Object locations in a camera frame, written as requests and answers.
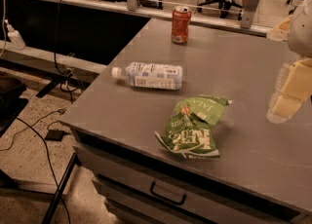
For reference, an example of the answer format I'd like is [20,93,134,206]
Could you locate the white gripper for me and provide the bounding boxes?
[266,0,312,124]

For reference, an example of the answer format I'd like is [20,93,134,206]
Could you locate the blue plastic water bottle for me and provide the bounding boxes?
[111,62,183,91]

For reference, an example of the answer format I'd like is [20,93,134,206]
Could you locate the small white squeeze bottle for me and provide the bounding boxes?
[5,19,26,50]

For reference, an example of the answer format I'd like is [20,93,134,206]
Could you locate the orange soda can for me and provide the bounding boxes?
[172,6,191,44]

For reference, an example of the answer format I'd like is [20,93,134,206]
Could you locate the green chip bag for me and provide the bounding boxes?
[155,95,232,160]

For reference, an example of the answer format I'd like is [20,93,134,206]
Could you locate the grey cabinet drawer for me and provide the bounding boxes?
[73,143,291,224]

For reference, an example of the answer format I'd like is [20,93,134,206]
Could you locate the black table leg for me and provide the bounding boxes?
[42,153,78,224]

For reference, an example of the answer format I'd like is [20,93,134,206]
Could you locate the black power adapter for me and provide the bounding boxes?
[45,130,64,141]

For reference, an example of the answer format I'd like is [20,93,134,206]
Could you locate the black box at left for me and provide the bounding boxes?
[0,73,28,136]

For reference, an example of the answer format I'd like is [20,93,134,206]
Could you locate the metal rail post right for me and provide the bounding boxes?
[241,0,259,29]

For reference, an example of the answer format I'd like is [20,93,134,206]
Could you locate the black drawer handle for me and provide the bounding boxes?
[149,181,188,206]

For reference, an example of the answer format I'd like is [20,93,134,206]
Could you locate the black hanging cable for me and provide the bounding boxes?
[53,0,82,104]

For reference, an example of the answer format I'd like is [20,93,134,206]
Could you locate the black floor cable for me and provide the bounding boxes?
[0,108,72,224]

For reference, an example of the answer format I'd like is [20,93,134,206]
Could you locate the white cable at left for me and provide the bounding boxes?
[0,0,19,56]

